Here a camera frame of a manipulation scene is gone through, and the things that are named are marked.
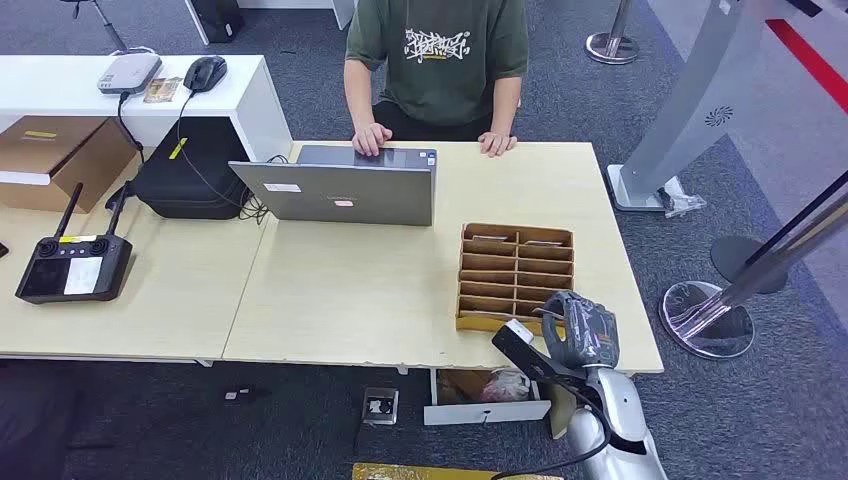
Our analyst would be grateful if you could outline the brown cardboard flap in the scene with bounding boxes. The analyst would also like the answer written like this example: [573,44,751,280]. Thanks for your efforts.
[547,382,579,441]

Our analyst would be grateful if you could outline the black mouse cable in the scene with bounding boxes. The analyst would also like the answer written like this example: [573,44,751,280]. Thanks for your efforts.
[174,90,291,225]

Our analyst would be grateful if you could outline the wooden card organizer box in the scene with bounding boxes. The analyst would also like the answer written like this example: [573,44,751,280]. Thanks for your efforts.
[455,223,576,335]

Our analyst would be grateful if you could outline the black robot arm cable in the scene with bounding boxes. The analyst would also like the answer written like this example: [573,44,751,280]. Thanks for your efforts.
[490,378,612,480]

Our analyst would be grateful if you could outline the chair base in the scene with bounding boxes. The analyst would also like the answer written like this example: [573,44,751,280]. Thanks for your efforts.
[59,0,159,57]

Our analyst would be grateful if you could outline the black remote controller with antennas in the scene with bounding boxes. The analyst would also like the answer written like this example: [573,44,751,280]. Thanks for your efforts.
[14,182,134,306]

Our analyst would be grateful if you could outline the small brown packet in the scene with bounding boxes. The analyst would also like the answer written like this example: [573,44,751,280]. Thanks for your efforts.
[142,76,183,105]

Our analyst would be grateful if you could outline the person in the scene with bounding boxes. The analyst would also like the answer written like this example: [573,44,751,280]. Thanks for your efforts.
[343,0,530,159]

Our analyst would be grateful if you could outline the black computer tower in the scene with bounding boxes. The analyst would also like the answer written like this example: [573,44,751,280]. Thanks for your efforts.
[190,0,246,46]

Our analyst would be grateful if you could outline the chrome stanchion with round base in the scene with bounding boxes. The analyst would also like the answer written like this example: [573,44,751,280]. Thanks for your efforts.
[658,190,848,362]
[584,0,641,67]

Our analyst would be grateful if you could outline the black stanchion with round base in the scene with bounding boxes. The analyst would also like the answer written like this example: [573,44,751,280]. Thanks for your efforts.
[710,168,848,297]

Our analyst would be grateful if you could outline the white side cabinet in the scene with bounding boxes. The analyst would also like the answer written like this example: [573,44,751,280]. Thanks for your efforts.
[0,54,294,164]

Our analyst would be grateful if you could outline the grey router box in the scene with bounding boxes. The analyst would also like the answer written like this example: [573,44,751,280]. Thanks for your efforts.
[96,52,164,96]

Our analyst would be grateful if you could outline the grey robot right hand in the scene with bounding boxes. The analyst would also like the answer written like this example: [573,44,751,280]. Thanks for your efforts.
[536,290,621,371]

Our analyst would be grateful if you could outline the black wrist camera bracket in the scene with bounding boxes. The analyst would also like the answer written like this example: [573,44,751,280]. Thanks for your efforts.
[490,323,587,387]

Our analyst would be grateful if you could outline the person's left hand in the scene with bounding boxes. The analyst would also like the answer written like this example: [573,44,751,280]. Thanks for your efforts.
[477,131,519,159]

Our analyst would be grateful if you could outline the black router cable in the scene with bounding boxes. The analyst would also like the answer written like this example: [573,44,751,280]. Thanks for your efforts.
[116,91,146,164]

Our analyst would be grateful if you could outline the white open box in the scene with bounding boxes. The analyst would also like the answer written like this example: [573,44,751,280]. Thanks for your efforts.
[423,368,553,427]

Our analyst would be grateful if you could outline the crumpled plastic bag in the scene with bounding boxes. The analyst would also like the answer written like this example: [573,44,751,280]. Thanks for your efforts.
[479,368,533,405]

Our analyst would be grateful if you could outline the person's right hand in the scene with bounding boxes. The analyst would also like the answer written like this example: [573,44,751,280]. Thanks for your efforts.
[351,122,394,159]

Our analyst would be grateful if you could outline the grey laptop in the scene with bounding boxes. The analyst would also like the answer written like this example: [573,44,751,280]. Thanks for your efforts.
[227,144,439,229]

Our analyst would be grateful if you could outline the black carrying bag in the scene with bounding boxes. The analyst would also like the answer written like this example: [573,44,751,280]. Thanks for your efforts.
[104,117,254,222]

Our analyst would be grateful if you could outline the clear plastic wrap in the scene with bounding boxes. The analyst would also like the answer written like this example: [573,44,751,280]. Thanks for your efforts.
[657,176,708,219]

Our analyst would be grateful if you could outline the metal floor socket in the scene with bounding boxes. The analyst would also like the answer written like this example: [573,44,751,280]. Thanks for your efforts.
[360,386,401,427]

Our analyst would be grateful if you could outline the yellow shiny board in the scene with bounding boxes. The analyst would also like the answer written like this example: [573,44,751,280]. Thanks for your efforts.
[350,462,566,480]

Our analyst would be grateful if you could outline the black computer mouse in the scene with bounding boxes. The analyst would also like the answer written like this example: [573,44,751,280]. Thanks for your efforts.
[182,55,229,94]

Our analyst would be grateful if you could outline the brown cardboard box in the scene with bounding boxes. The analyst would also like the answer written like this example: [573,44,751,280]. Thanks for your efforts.
[0,115,139,215]

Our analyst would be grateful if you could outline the silver gate turnstile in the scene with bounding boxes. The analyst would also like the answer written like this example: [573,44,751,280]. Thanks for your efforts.
[605,0,824,214]

